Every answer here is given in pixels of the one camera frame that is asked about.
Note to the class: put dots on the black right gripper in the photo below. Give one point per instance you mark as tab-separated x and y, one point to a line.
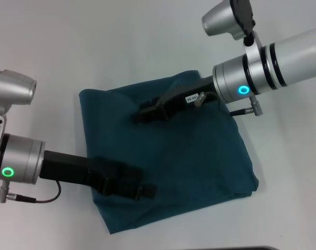
184	99

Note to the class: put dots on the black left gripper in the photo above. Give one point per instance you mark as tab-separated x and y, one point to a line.
69	169

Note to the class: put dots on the teal t-shirt with cream lettering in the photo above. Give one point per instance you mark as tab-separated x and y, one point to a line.
186	156

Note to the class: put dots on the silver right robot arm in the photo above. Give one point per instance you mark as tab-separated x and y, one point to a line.
265	67

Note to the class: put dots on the dark flat edge object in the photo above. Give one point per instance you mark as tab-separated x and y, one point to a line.
252	248

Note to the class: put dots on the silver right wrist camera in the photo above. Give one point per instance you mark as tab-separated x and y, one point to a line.
225	18

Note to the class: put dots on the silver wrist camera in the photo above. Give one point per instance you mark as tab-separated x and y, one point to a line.
225	18
12	91

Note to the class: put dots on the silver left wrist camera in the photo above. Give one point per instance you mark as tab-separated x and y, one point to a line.
12	91

